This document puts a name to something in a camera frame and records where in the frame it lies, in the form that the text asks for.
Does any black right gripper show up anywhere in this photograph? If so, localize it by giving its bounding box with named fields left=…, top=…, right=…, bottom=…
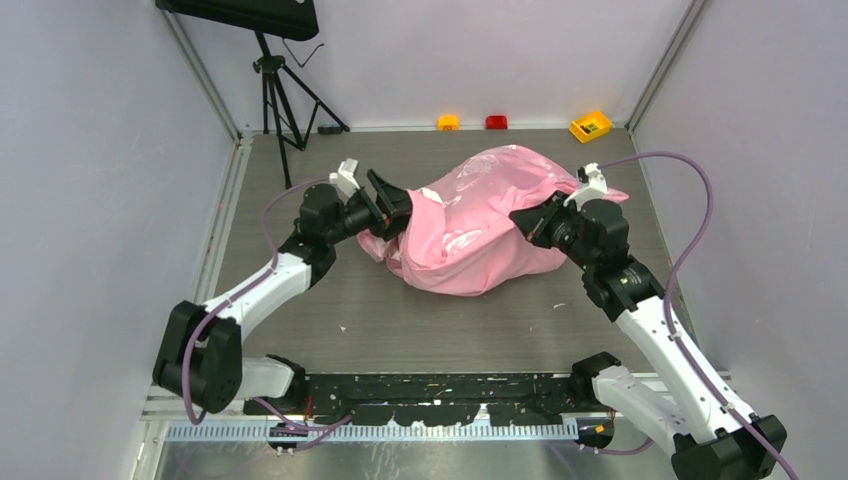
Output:
left=511, top=189, right=596, bottom=271

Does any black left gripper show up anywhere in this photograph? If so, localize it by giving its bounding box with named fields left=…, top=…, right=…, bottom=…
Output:
left=325, top=171, right=426, bottom=246

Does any pink floral pillowcase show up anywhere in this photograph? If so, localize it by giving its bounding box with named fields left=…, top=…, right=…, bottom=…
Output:
left=357, top=144, right=629, bottom=298

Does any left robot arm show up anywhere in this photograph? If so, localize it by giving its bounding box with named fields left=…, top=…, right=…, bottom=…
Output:
left=152, top=169, right=413, bottom=425

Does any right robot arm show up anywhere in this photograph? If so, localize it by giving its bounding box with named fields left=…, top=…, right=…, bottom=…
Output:
left=509, top=192, right=787, bottom=479

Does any yellow toy bin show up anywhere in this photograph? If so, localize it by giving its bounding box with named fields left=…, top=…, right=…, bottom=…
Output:
left=569, top=110, right=613, bottom=144

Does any red toy block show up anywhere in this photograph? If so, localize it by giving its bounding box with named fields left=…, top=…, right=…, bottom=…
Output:
left=485, top=115, right=509, bottom=130

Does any orange toy block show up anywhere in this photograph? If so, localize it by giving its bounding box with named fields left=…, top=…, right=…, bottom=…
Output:
left=437, top=114, right=460, bottom=131

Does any small black adapter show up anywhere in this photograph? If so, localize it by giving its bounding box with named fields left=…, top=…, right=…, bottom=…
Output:
left=317, top=125, right=345, bottom=136

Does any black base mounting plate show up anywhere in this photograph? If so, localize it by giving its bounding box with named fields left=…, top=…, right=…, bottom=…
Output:
left=243, top=373, right=608, bottom=427

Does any black light panel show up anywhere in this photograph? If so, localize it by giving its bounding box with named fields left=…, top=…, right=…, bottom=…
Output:
left=154, top=0, right=319, bottom=41

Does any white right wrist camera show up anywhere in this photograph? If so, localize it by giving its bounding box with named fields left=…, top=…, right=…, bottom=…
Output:
left=565, top=163, right=609, bottom=210

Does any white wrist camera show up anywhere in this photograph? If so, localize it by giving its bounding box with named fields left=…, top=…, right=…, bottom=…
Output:
left=565, top=163, right=609, bottom=210
left=328, top=158, right=361, bottom=199

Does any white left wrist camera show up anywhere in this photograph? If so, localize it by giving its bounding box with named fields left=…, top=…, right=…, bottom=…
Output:
left=328, top=158, right=361, bottom=199

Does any black camera tripod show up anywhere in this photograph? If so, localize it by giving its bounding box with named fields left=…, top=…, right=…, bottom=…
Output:
left=252, top=31, right=351, bottom=189

